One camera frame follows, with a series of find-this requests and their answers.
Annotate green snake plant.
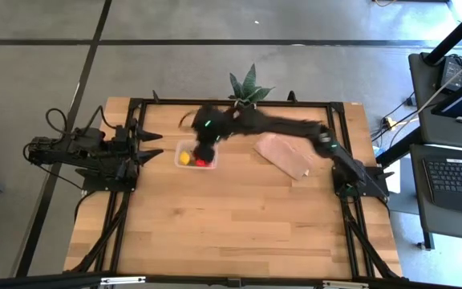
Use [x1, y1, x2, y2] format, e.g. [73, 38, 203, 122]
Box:
[229, 63, 275, 108]

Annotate black diagonal post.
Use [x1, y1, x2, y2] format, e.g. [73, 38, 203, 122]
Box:
[423, 0, 462, 66]

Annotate black floor cables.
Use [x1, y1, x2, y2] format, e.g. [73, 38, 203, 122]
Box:
[370, 92, 421, 150]

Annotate black desk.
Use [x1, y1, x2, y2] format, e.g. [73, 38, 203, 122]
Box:
[408, 51, 462, 152]
[409, 143, 462, 250]

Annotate black floor bar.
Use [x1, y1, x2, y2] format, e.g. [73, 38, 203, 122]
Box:
[376, 128, 424, 166]

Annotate white cable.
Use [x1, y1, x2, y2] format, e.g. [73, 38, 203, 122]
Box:
[415, 47, 462, 118]

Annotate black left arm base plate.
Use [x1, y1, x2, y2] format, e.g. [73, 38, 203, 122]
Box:
[82, 162, 140, 193]

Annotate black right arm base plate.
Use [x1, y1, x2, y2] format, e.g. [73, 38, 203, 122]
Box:
[331, 164, 395, 198]

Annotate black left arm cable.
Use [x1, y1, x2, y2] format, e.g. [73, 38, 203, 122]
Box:
[45, 105, 118, 138]

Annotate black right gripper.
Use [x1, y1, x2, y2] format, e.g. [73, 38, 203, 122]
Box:
[192, 104, 234, 162]

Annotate clear plastic tupperware container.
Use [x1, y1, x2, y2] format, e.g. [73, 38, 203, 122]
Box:
[173, 138, 219, 170]

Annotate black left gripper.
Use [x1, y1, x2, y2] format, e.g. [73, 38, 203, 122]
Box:
[112, 120, 164, 180]

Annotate black laptop keyboard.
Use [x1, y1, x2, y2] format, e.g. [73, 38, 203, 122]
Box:
[422, 157, 462, 214]

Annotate black aluminium table frame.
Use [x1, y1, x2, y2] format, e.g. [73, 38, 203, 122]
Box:
[64, 96, 408, 282]

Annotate silver frame bracket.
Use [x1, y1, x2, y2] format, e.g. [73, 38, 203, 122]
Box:
[322, 279, 371, 289]
[99, 275, 147, 288]

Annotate black power adapter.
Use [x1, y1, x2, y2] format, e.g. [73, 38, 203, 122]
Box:
[440, 55, 462, 92]

